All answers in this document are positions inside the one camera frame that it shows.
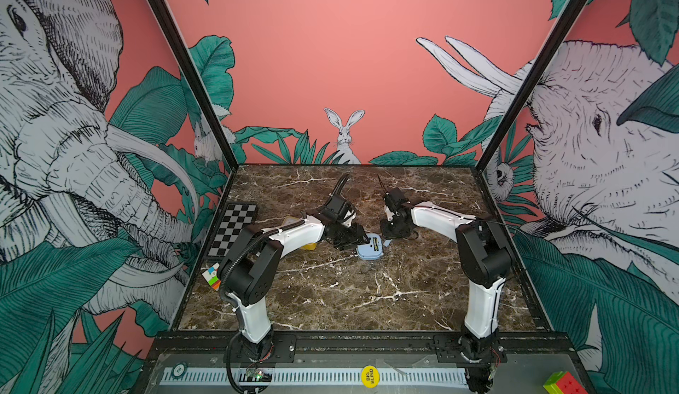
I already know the white slotted cable duct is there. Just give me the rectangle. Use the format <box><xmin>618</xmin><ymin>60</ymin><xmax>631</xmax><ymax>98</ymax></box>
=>
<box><xmin>160</xmin><ymin>367</ymin><xmax>468</xmax><ymax>388</ymax></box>

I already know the colourful puzzle cube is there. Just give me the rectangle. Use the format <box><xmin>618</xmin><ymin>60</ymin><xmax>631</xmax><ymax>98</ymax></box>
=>
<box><xmin>202</xmin><ymin>263</ymin><xmax>221</xmax><ymax>291</ymax></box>
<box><xmin>543</xmin><ymin>371</ymin><xmax>587</xmax><ymax>394</ymax></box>

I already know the blue alarm clock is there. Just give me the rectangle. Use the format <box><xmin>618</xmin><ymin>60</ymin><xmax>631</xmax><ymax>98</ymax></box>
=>
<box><xmin>356</xmin><ymin>233</ymin><xmax>384</xmax><ymax>261</ymax></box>

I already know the yellow alarm clock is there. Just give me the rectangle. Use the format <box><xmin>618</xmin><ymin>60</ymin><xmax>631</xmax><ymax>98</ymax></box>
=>
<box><xmin>280</xmin><ymin>216</ymin><xmax>324</xmax><ymax>255</ymax></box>

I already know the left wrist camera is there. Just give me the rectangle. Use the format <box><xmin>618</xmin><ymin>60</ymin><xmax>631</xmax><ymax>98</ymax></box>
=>
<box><xmin>318</xmin><ymin>195</ymin><xmax>356</xmax><ymax>228</ymax></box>

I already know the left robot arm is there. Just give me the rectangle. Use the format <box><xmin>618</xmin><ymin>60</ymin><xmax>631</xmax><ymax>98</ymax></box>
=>
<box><xmin>217</xmin><ymin>215</ymin><xmax>369</xmax><ymax>344</ymax></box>

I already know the small circuit board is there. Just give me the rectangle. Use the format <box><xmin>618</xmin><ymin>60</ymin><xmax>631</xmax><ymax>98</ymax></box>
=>
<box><xmin>244</xmin><ymin>369</ymin><xmax>272</xmax><ymax>383</ymax></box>

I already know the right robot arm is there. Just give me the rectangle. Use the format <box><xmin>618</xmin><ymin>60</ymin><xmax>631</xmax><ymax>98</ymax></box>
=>
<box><xmin>380</xmin><ymin>201</ymin><xmax>512</xmax><ymax>340</ymax></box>

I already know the small round dial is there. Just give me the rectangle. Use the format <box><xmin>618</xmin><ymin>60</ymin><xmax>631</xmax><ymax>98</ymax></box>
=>
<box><xmin>171</xmin><ymin>362</ymin><xmax>187</xmax><ymax>380</ymax></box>

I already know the yellow big blind chip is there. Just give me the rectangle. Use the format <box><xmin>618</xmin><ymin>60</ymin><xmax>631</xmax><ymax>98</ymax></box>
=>
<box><xmin>361</xmin><ymin>366</ymin><xmax>380</xmax><ymax>389</ymax></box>

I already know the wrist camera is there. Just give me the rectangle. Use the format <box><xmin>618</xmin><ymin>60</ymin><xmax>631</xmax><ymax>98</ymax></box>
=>
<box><xmin>383</xmin><ymin>188</ymin><xmax>410</xmax><ymax>222</ymax></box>
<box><xmin>318</xmin><ymin>195</ymin><xmax>356</xmax><ymax>228</ymax></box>

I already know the checkerboard calibration card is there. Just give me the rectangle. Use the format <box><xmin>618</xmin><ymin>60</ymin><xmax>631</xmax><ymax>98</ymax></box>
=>
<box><xmin>206</xmin><ymin>202</ymin><xmax>258</xmax><ymax>263</ymax></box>

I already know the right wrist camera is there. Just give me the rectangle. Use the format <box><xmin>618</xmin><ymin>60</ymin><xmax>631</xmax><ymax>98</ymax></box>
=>
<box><xmin>383</xmin><ymin>188</ymin><xmax>410</xmax><ymax>222</ymax></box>

